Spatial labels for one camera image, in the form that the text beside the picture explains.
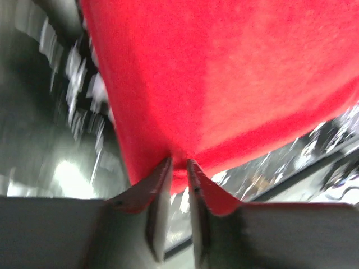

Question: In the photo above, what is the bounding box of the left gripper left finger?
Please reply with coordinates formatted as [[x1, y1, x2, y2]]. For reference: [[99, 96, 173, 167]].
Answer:
[[1, 158, 172, 268]]

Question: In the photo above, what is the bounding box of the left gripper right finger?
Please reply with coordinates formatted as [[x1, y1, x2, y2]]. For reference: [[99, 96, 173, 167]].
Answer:
[[187, 160, 358, 268]]

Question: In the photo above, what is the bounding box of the red t-shirt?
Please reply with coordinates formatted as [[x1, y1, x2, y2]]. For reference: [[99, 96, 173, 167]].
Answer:
[[80, 1, 358, 193]]

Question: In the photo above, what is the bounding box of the black marble pattern mat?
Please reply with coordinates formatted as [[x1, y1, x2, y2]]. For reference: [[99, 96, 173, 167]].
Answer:
[[0, 0, 359, 253]]

